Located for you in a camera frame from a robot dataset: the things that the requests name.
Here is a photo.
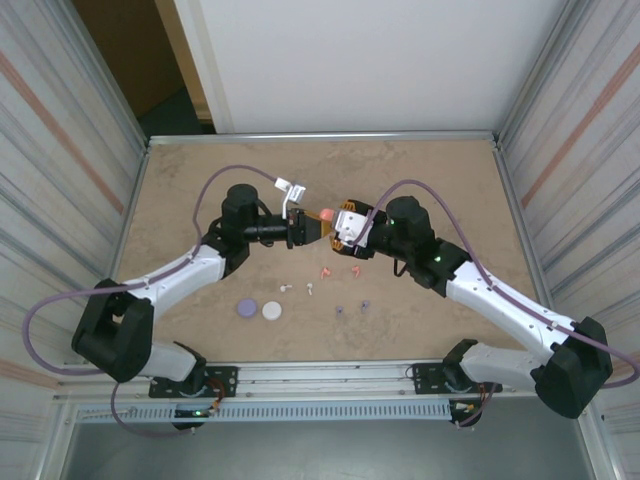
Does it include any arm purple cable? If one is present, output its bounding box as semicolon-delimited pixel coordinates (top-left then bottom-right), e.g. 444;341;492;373
25;165;279;437
349;179;640;429

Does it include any aluminium table side rail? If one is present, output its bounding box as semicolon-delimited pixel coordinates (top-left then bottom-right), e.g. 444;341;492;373
57;142;152;389
492;142;599;389

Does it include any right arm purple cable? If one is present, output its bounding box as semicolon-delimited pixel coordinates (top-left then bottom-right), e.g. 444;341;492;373
349;179;640;429

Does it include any long aluminium base rail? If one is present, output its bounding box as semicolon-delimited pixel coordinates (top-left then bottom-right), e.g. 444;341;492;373
54;357;599;401

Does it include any brown wooden door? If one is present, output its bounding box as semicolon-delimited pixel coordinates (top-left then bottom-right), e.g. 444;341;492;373
69;0;211;121

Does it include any aluminium table edge rail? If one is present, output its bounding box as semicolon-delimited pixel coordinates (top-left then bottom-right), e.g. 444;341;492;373
146;130;503;150

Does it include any thin red wire bundle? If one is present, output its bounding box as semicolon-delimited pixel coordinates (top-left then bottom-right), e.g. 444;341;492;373
464;379;496;416
207;379;229;416

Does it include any slotted grey cable duct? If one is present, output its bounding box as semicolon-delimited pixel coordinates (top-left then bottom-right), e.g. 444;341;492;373
74;402;454;424

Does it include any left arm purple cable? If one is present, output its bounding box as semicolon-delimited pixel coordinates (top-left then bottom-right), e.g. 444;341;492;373
25;165;279;437

